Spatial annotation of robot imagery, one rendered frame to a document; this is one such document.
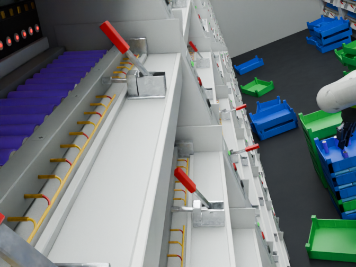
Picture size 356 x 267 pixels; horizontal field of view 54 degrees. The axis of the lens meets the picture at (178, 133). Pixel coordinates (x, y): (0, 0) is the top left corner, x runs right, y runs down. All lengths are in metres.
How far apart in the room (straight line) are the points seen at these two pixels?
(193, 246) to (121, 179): 0.22
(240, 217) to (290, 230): 1.28
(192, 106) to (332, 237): 1.42
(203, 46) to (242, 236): 0.75
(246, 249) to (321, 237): 1.24
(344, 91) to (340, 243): 0.82
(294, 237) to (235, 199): 1.27
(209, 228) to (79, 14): 0.36
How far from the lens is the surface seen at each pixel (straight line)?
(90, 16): 0.57
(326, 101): 1.39
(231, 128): 1.10
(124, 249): 0.19
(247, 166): 1.24
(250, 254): 0.68
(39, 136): 0.27
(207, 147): 0.62
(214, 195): 0.52
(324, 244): 1.88
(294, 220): 2.03
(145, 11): 0.55
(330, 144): 1.90
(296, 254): 1.87
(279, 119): 2.74
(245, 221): 0.72
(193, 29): 1.26
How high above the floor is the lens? 1.38
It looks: 24 degrees down
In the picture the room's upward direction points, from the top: 25 degrees counter-clockwise
